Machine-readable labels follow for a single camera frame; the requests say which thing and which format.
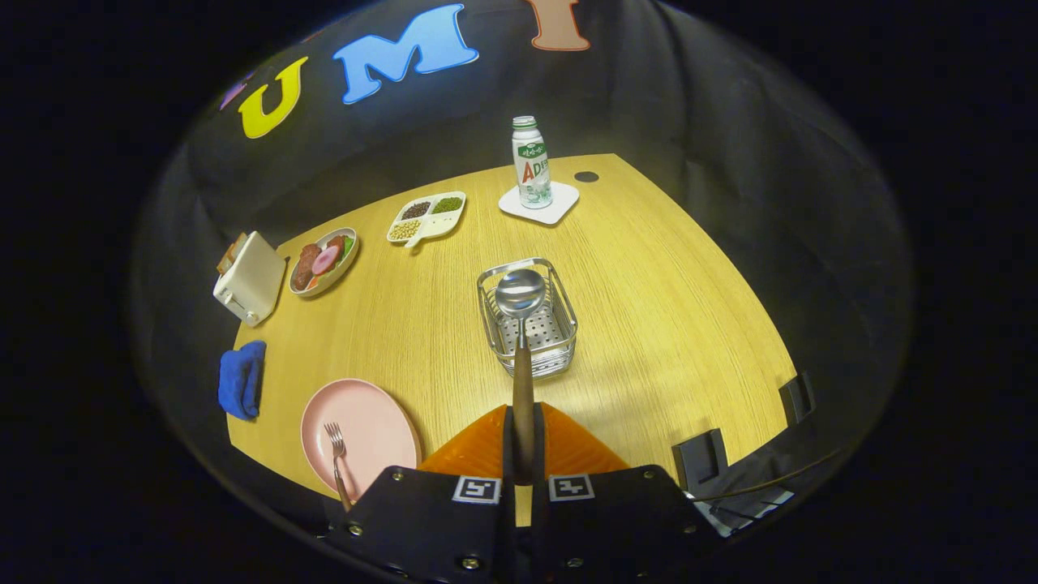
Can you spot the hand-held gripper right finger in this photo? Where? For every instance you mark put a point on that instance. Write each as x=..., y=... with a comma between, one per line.
x=539, y=454

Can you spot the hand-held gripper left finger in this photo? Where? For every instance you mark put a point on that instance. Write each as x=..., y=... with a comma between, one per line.
x=508, y=454

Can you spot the pink plate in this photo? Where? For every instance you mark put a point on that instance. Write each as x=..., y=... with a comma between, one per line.
x=373, y=430

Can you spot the black table clamp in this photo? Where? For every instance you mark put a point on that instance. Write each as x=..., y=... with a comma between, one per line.
x=796, y=399
x=699, y=462

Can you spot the white divided dish of beans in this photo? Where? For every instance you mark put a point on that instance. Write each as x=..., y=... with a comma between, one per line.
x=438, y=223

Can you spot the white square coaster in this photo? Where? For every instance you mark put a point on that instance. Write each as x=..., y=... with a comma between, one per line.
x=559, y=207

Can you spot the round plate of food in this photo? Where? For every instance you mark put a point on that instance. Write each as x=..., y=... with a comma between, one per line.
x=345, y=264

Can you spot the brown meat slice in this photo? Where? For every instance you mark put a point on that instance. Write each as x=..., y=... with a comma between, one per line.
x=306, y=266

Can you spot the blue folded cloth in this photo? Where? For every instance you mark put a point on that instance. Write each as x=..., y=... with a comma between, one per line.
x=239, y=381

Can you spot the white plastic drink bottle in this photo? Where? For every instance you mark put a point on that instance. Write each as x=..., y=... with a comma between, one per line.
x=531, y=166

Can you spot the white toaster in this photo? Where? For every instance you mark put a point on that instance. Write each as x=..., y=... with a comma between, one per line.
x=251, y=280

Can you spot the brown toast slice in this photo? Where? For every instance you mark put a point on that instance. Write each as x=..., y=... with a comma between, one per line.
x=225, y=259
x=238, y=242

